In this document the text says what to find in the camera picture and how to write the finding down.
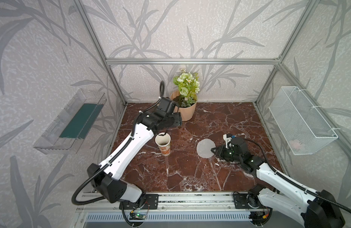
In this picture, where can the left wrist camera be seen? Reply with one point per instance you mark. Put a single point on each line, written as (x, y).
(166, 105)

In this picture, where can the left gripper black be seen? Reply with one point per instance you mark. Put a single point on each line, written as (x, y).
(178, 118)

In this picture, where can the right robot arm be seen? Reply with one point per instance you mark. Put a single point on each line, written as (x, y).
(307, 206)

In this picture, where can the green circuit board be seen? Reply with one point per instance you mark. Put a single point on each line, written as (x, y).
(137, 216)

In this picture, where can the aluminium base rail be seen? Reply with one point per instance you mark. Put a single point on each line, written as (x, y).
(195, 201)

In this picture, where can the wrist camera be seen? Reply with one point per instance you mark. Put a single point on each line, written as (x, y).
(228, 137)
(166, 105)

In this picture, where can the beige ribbed flower pot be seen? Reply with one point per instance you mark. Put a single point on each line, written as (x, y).
(186, 113)

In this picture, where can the green mat in shelf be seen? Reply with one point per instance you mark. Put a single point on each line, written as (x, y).
(82, 122)

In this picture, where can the printed paper milk tea cup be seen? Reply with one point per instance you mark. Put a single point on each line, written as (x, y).
(163, 141)

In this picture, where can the pink item in basket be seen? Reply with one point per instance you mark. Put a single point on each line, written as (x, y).
(296, 146)

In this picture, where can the white wire mesh basket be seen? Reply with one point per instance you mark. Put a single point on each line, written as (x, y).
(299, 119)

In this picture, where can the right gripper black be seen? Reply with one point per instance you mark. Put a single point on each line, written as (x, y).
(221, 149)

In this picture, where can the green white artificial flowers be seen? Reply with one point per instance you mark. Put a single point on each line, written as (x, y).
(188, 87)

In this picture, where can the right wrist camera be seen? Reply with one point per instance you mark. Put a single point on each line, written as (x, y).
(228, 137)

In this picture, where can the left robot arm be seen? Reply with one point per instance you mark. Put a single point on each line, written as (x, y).
(105, 177)

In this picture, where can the clear acrylic wall shelf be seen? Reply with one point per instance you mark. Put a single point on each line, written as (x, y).
(50, 142)

